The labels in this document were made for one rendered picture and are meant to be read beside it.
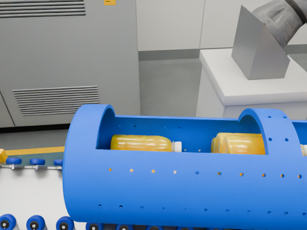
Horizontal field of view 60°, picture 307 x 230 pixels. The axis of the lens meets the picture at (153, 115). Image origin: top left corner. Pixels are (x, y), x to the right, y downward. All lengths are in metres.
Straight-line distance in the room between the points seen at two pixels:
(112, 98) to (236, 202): 1.77
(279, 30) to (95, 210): 0.69
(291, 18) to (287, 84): 0.20
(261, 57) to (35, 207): 0.79
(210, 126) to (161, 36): 2.66
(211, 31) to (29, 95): 2.21
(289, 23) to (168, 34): 2.56
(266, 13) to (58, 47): 1.50
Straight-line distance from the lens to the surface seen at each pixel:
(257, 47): 0.87
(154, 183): 0.53
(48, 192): 0.87
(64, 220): 0.74
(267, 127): 0.60
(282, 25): 0.89
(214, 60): 1.00
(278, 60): 0.92
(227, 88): 0.85
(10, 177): 0.96
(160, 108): 2.63
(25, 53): 2.13
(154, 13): 3.25
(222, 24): 3.48
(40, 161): 0.90
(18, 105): 2.41
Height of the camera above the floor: 1.60
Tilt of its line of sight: 39 degrees down
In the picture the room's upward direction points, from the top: straight up
